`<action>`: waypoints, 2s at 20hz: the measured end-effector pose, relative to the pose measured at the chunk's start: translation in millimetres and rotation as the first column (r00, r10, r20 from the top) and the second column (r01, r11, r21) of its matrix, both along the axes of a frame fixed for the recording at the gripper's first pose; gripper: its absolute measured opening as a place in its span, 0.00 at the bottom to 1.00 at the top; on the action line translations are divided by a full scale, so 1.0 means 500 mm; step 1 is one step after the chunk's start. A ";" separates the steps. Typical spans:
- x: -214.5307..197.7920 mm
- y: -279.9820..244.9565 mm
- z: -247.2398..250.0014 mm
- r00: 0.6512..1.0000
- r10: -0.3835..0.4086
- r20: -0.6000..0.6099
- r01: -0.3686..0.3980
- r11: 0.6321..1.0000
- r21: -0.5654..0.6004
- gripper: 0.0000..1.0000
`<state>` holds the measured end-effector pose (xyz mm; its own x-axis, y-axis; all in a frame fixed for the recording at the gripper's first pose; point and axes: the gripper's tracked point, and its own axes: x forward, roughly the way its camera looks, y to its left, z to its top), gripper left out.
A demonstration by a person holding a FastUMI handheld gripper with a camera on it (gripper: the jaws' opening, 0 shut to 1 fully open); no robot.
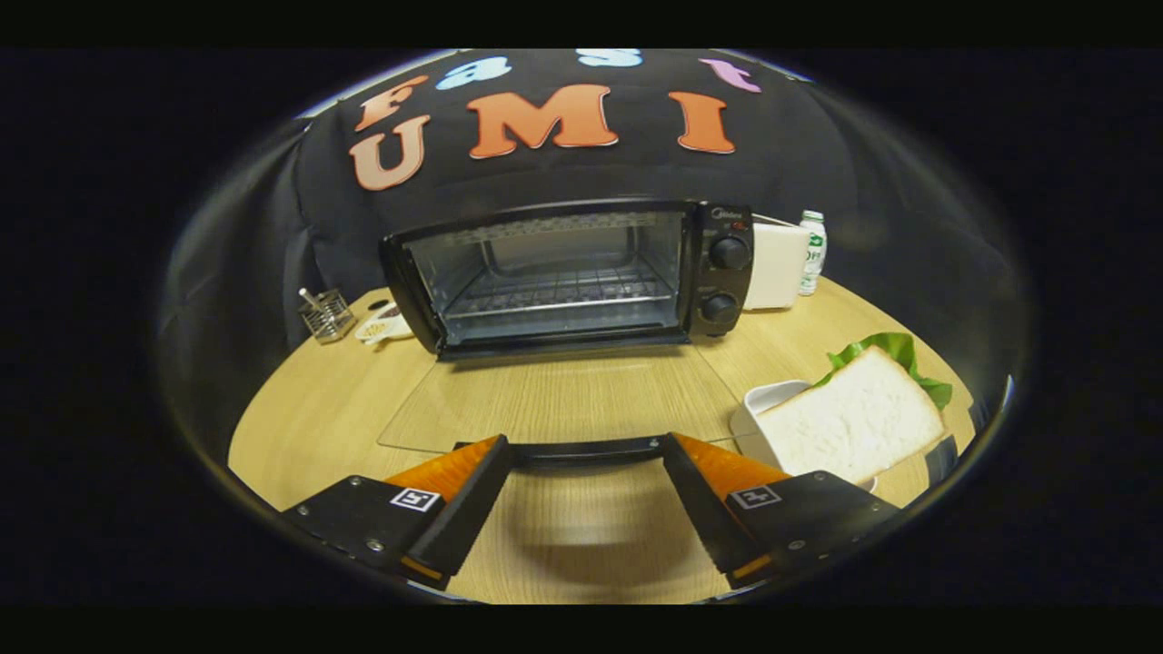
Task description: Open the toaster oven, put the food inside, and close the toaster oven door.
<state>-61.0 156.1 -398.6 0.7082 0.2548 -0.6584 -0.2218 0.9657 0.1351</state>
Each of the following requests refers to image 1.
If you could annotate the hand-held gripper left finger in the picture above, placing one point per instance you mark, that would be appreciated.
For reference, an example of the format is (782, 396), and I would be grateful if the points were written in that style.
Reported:
(468, 518)

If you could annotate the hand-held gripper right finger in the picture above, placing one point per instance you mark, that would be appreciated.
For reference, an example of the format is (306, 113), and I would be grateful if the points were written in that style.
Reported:
(709, 513)

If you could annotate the bread and lettuce sandwich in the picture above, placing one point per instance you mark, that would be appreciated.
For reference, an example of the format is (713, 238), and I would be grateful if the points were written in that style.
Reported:
(854, 422)

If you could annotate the black toaster oven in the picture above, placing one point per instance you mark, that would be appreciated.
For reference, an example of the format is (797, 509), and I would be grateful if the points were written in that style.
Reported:
(722, 272)

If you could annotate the white pop-up toaster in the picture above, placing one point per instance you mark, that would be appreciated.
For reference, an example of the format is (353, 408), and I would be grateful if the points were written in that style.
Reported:
(772, 268)

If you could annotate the white square plate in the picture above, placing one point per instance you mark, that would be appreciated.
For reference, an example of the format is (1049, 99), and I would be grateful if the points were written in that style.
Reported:
(759, 409)

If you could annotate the small white dish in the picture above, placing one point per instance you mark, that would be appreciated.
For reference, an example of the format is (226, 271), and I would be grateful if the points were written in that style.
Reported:
(382, 327)

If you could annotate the small white drink bottle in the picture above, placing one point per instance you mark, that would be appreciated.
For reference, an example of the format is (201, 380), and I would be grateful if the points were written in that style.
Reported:
(812, 259)

